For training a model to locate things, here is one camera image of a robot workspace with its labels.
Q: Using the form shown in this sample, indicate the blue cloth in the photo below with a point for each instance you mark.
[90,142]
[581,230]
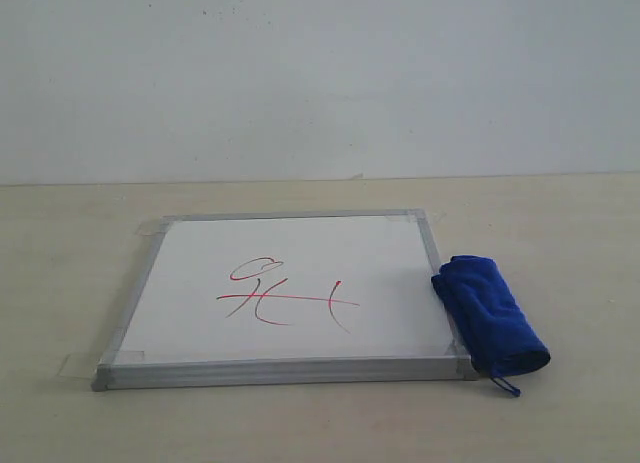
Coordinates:
[495,331]

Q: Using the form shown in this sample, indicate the white board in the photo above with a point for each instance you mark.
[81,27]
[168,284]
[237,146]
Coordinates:
[286,298]

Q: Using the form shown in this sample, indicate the clear tape back left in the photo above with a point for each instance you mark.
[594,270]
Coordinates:
[153,227]

